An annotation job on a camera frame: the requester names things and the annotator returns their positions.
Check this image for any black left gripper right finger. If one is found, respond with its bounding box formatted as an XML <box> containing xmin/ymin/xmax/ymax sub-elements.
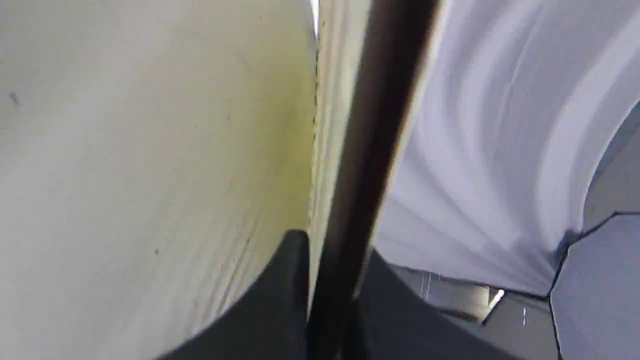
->
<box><xmin>345</xmin><ymin>250</ymin><xmax>514</xmax><ymax>360</ymax></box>

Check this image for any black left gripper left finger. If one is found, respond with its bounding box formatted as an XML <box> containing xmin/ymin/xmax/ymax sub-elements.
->
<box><xmin>162</xmin><ymin>230</ymin><xmax>310</xmax><ymax>360</ymax></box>

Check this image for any grey backdrop curtain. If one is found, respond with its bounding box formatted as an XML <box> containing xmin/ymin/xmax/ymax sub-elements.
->
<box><xmin>374</xmin><ymin>0</ymin><xmax>640</xmax><ymax>297</ymax></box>

